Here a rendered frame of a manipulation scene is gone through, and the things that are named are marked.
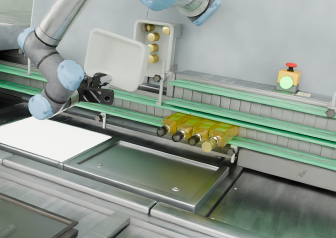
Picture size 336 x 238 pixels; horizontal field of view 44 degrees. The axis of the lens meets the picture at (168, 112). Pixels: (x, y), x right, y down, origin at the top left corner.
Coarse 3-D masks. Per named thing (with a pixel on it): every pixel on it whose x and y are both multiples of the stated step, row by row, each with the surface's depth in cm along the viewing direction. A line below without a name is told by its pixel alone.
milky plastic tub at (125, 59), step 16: (96, 32) 146; (96, 48) 150; (112, 48) 151; (128, 48) 148; (144, 48) 137; (96, 64) 153; (112, 64) 152; (128, 64) 149; (144, 64) 144; (112, 80) 146; (128, 80) 149
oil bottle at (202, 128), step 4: (204, 120) 149; (208, 120) 150; (212, 120) 150; (200, 124) 144; (204, 124) 145; (208, 124) 145; (212, 124) 146; (216, 124) 148; (196, 128) 140; (200, 128) 140; (204, 128) 141; (208, 128) 141; (192, 132) 140; (196, 132) 139; (200, 132) 139; (204, 132) 139; (204, 136) 139; (200, 140) 139; (204, 140) 139; (200, 144) 140
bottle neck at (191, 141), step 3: (192, 135) 137; (195, 135) 137; (198, 135) 138; (189, 138) 135; (192, 138) 135; (195, 138) 135; (198, 138) 137; (189, 141) 136; (192, 141) 138; (195, 141) 134; (198, 141) 137; (189, 144) 136; (192, 144) 135
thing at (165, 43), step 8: (136, 24) 168; (160, 24) 164; (168, 24) 162; (136, 32) 170; (144, 32) 175; (152, 32) 174; (160, 32) 172; (136, 40) 171; (144, 40) 176; (160, 40) 173; (168, 40) 171; (160, 48) 174; (168, 48) 164; (160, 56) 174; (168, 56) 165; (152, 64) 177; (160, 64) 175; (168, 64) 166; (152, 72) 173
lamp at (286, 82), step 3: (282, 78) 147; (285, 78) 147; (288, 78) 146; (291, 78) 148; (282, 81) 147; (285, 81) 147; (288, 81) 146; (291, 81) 147; (282, 84) 147; (285, 84) 147; (288, 84) 147; (291, 84) 147; (282, 87) 148; (285, 87) 147; (288, 87) 147
